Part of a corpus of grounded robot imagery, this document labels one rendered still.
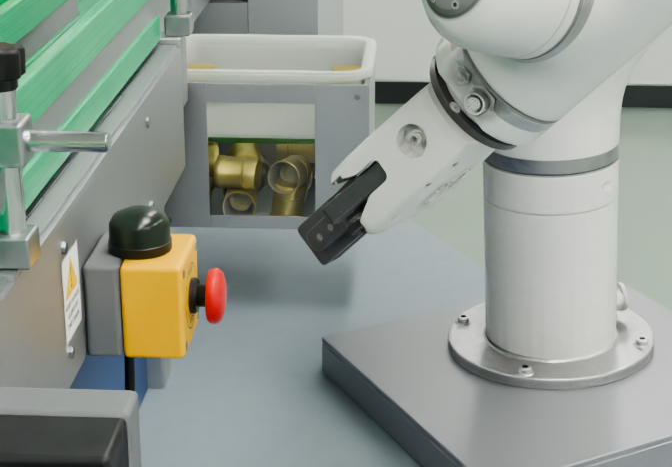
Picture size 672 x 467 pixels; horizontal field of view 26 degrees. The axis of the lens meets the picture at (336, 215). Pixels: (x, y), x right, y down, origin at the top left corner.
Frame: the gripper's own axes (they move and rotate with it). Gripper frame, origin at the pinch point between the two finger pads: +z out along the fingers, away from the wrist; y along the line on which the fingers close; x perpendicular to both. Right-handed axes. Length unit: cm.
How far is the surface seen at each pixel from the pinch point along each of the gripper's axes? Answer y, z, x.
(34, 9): 9.7, 19.2, 32.3
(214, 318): -2.5, 11.4, 0.6
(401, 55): 350, 203, 86
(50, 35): 14.6, 23.9, 32.1
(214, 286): -2.3, 9.8, 2.3
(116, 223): -5.6, 10.7, 9.6
